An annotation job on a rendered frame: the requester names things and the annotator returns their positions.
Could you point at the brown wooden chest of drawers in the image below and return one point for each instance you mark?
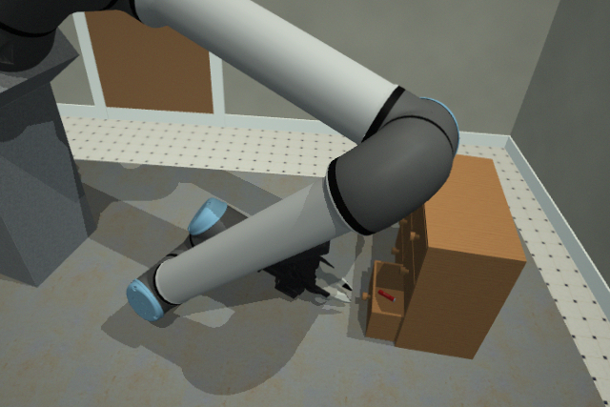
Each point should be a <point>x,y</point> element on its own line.
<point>473,259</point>

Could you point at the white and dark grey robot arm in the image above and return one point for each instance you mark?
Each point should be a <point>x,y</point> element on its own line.
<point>395,168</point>

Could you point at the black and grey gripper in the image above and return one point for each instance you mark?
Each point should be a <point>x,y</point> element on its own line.
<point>295,277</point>

